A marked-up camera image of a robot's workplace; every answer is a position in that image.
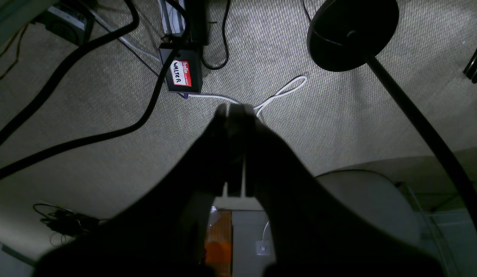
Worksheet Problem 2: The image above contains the thin black looped cable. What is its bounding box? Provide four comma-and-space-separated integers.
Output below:
202, 0, 231, 71

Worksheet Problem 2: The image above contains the grey power supply box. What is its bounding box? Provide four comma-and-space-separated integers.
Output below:
31, 0, 94, 46

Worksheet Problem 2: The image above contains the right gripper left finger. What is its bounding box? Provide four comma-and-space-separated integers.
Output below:
34, 105, 245, 277

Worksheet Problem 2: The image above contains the thick black cable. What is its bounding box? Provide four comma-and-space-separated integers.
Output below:
0, 0, 140, 152
0, 38, 177, 184

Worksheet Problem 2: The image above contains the black round lamp base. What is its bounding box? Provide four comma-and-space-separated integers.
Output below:
307, 0, 400, 72

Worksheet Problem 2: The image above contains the black cable bundle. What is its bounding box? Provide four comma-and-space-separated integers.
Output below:
33, 203, 108, 247

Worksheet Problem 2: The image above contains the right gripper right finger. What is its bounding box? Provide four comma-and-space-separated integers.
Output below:
228, 104, 444, 277

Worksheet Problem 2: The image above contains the black box with name sticker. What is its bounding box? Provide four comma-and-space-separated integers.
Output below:
166, 43, 203, 95

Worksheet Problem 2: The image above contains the white cable on carpet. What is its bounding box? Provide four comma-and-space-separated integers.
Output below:
181, 75, 309, 118

